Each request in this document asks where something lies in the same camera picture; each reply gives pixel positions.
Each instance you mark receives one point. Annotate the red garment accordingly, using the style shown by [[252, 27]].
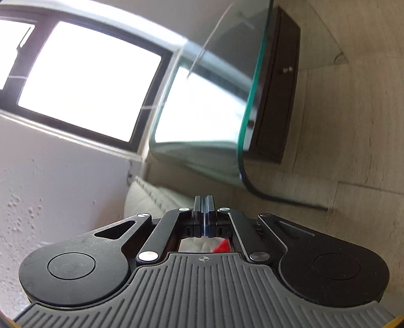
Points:
[[222, 246]]

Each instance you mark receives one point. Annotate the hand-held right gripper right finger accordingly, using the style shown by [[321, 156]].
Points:
[[210, 217]]

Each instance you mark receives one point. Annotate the grey pillow right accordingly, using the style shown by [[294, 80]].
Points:
[[148, 198]]

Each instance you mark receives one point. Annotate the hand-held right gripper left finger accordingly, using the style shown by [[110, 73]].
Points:
[[198, 217]]

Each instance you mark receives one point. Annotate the dark framed window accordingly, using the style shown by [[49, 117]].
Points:
[[88, 82]]

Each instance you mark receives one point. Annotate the glass side table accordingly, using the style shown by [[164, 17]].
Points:
[[214, 94]]

